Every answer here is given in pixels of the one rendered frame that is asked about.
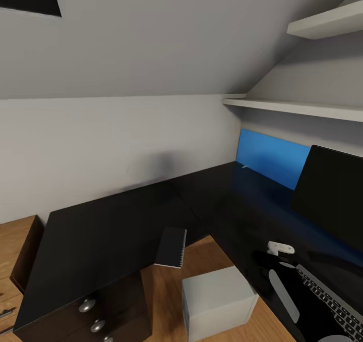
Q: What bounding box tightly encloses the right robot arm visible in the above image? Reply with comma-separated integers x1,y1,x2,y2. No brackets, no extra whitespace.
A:
251,241,353,342

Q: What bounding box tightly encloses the keyboard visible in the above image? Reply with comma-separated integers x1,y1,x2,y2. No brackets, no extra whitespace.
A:
296,264,363,342

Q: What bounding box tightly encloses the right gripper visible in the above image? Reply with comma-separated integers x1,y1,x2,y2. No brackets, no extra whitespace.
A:
251,250,288,269

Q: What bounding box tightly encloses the mouse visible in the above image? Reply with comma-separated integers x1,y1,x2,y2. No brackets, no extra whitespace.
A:
260,267,269,277

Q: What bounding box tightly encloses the notebook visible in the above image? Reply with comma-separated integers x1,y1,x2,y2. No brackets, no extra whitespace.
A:
154,226,187,269

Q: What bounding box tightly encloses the monitor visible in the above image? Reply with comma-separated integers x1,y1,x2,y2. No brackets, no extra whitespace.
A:
288,145,363,273

